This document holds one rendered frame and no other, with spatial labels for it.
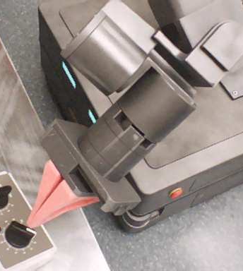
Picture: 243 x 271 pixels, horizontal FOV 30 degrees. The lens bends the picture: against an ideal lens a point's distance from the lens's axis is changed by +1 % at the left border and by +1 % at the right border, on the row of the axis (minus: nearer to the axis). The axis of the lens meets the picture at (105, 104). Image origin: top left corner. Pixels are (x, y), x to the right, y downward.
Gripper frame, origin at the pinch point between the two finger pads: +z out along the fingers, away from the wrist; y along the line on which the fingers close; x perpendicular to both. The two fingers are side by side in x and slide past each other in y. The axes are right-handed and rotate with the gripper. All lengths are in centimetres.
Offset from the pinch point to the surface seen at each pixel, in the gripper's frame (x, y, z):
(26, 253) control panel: 5.9, -0.3, 7.0
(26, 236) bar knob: 5.8, -1.7, 5.8
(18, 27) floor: 96, -101, 21
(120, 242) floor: 88, -11, 33
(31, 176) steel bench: 13.4, -10.5, 5.3
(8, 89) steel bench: 15.9, -25.5, 1.9
